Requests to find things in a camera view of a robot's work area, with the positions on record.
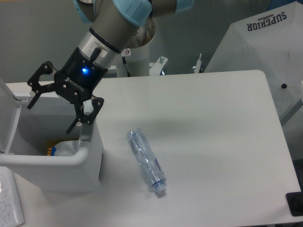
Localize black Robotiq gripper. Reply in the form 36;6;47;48
27;47;108;134

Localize white plastic wrapper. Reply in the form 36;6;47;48
53;140;79;157

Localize crushed clear plastic bottle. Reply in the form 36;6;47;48
126;128;166;195

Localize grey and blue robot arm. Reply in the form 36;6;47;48
27;0;194;130

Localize white plastic trash can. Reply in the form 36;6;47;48
0;82;104;192

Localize yellow blue snack packet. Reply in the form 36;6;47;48
46;140;59;156

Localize white notepad with handwriting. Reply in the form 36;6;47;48
0;166;25;227

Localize white Superior umbrella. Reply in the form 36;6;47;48
205;1;303;115

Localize black device at table edge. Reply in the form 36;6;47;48
286;192;303;217

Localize black pedestal cable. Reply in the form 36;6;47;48
121;55;132;78

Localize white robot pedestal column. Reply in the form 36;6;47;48
115;18;157;78

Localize white metal base frame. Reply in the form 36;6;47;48
105;54;205;78

